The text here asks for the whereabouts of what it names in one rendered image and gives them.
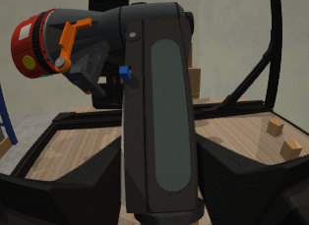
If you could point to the black hose nozzle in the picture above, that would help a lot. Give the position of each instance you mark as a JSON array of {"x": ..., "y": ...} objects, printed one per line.
[{"x": 159, "y": 172}]

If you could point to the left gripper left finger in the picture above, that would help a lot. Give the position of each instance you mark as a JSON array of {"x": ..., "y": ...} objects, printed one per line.
[{"x": 88, "y": 195}]

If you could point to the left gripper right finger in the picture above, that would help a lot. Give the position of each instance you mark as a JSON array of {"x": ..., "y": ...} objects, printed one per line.
[{"x": 238, "y": 190}]

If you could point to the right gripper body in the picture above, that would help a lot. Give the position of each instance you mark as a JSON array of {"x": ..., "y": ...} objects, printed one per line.
[{"x": 113, "y": 98}]

